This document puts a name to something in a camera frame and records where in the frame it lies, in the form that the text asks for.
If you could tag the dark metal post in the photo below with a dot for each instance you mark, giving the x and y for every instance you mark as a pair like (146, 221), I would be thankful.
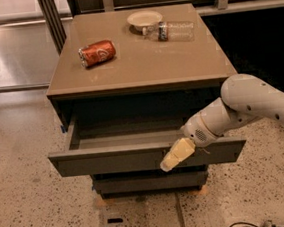
(54, 23)

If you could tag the blue tape piece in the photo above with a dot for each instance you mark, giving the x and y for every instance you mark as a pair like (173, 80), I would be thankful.
(63, 130)

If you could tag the grey drawer cabinet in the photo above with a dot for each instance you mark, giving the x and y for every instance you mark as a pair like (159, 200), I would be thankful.
(145, 81)

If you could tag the white shallow bowl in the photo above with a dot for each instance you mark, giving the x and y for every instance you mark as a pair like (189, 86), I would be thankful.
(142, 19)

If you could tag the grey top drawer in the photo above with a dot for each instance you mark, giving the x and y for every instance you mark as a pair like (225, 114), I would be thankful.
(112, 149)

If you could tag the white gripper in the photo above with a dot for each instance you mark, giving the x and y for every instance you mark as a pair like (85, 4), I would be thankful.
(196, 129)

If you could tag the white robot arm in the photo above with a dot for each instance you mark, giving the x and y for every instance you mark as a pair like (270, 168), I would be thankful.
(244, 98)

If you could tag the clear plastic bottle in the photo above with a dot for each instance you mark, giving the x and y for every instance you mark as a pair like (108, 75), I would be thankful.
(170, 31)

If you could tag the grey drawer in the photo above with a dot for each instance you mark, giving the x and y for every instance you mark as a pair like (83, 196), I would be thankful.
(150, 183)
(112, 149)

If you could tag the grey bottom drawer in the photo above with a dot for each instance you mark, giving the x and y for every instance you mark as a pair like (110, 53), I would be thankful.
(150, 183)

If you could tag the red soda can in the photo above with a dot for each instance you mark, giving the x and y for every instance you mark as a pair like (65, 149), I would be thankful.
(96, 53)

